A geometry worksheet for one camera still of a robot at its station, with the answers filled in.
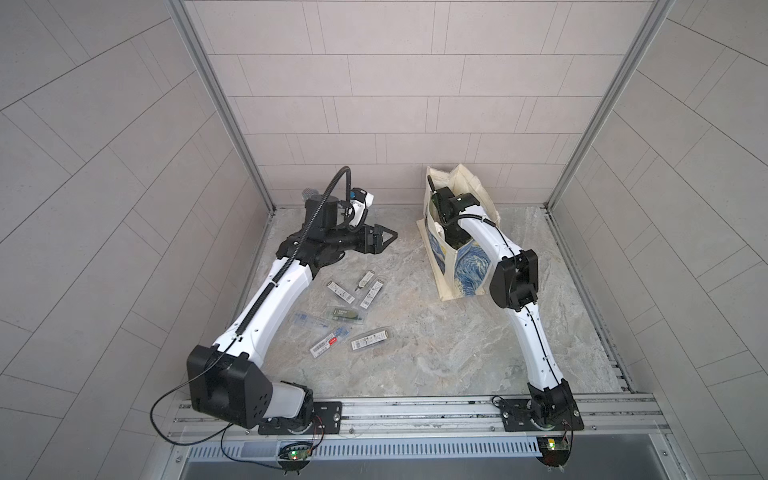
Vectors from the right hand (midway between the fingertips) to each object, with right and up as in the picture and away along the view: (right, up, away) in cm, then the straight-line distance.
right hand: (454, 238), depth 102 cm
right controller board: (+17, -48, -34) cm, 61 cm away
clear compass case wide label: (-27, -28, -19) cm, 44 cm away
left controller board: (-42, -47, -38) cm, 73 cm away
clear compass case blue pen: (-46, -23, -15) cm, 53 cm away
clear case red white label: (-39, -29, -21) cm, 53 cm away
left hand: (-21, +3, -28) cm, 36 cm away
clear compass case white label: (-28, -17, -11) cm, 34 cm away
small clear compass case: (-30, -13, -8) cm, 33 cm away
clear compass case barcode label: (-39, -15, -10) cm, 43 cm away
